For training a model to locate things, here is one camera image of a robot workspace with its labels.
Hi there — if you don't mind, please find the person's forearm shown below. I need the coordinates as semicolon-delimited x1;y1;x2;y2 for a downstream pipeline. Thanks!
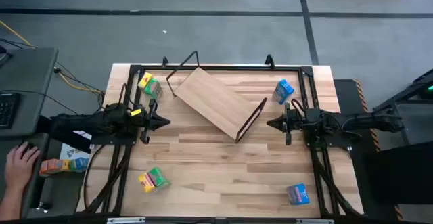
0;185;25;222

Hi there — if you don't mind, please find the blue-green cereal box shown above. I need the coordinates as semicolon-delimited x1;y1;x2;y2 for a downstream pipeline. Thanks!
69;156;90;173

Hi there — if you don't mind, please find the orange cereal box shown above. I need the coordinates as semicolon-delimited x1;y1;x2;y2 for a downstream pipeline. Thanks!
39;158;64;177

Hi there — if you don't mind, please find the green cereal box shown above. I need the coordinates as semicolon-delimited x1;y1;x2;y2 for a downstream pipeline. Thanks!
144;78;164;102
147;166;172;189

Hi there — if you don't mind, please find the silver metal bracket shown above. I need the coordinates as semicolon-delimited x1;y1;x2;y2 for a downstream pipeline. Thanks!
107;217;146;224
296;218;334;224

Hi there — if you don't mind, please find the dark grey side desk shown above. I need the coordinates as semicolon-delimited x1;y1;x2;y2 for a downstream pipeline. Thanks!
0;132;50;220

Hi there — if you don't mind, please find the black mat with hazard stripes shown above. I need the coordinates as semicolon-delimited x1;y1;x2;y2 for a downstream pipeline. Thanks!
333;78;405;222

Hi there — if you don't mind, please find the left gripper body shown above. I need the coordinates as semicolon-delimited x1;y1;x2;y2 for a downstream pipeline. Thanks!
139;98;158;145

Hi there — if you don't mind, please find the blue Rice Krispies box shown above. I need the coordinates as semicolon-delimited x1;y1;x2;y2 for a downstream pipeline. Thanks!
287;183;311;206
272;79;295;106

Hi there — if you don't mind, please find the yellow Corn Pops box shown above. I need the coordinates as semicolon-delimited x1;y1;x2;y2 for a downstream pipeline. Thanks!
137;172;156;194
137;72;154;89

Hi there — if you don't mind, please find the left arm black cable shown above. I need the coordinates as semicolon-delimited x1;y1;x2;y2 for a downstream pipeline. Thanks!
117;83;131;107

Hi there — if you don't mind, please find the yellow floor cable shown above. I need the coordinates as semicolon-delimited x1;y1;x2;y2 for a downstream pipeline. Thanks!
0;20;104;95

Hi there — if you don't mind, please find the thin black cable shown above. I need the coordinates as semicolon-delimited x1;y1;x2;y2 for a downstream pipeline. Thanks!
0;89;79;116

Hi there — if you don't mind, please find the wooden shelf with black legs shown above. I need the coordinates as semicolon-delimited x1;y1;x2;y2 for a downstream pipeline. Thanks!
165;50;268;144

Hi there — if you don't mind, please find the white printed paper sheet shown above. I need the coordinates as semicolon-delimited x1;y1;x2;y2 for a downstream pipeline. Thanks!
59;129;93;160

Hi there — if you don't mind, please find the person's hand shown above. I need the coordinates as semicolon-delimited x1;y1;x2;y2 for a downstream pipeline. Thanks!
4;141;41;192

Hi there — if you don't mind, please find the black keyboard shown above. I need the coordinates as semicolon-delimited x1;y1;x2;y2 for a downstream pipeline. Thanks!
0;93;20;130

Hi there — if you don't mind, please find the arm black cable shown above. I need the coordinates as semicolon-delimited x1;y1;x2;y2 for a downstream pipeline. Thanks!
290;98;307;116
117;83;131;107

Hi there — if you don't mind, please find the black metal table frame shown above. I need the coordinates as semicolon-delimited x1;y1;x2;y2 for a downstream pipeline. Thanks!
79;63;365;218

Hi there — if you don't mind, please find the black cart with green light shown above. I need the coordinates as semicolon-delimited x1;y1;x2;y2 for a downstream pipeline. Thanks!
371;68;433;147

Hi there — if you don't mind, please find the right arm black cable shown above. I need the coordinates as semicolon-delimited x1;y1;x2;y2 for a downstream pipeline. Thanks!
290;98;307;116

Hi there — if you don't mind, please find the large black box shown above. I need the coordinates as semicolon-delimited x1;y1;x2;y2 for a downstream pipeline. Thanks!
365;141;433;205

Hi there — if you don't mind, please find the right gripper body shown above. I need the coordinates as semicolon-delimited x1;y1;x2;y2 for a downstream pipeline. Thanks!
283;102;308;146

